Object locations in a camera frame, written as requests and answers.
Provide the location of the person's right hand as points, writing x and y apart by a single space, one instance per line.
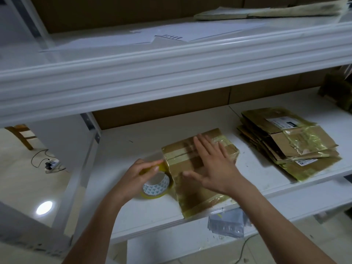
220 170

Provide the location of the person's left hand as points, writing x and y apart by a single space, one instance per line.
132 181

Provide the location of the yellow tape roll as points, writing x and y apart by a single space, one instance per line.
159 187

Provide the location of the large plain cardboard box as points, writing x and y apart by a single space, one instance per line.
192 156

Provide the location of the stack of cardboard boxes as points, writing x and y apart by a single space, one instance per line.
291 143

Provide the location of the white metal shelf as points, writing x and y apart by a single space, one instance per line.
165 68

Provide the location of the labelled taped cardboard box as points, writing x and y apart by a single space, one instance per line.
335 88

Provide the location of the person's left forearm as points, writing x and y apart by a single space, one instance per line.
93 233

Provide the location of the person's right forearm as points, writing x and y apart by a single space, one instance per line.
286 228

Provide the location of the package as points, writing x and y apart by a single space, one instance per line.
275 11

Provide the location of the white power strip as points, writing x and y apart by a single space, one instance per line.
51 164

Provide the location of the wooden chair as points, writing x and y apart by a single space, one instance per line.
21 134

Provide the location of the white paper sheet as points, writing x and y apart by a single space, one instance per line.
198 31
99 41

